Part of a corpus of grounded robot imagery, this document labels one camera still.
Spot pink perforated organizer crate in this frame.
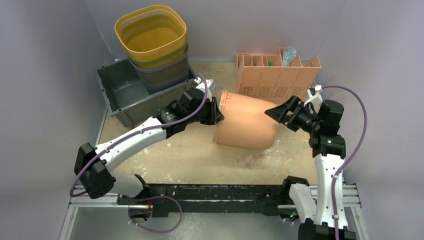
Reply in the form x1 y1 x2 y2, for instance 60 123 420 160
235 47 322 104

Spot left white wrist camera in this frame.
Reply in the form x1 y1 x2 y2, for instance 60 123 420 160
194 77 217 101

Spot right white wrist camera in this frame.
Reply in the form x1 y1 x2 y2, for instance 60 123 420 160
304 84 323 107

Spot yellow mesh basket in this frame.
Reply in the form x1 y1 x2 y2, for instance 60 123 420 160
114 4 188 70

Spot dark grey plastic bin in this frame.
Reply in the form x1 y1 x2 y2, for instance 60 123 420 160
96 59 197 128

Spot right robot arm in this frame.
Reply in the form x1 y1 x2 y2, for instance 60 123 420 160
264 95 357 240

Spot light blue packet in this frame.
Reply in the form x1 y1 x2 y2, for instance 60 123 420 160
281 46 297 67

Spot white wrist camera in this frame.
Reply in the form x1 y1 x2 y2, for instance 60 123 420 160
194 77 217 101
304 84 323 107

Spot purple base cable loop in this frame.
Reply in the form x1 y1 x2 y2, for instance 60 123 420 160
127 195 183 235

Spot grey mesh basket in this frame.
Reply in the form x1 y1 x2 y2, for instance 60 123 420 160
130 50 190 94

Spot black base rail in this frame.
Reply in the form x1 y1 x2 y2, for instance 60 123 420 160
117 183 296 218

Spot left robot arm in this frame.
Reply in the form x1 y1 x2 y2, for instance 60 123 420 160
74 88 225 205

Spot large orange plastic bucket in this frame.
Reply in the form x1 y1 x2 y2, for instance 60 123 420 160
212 90 279 150

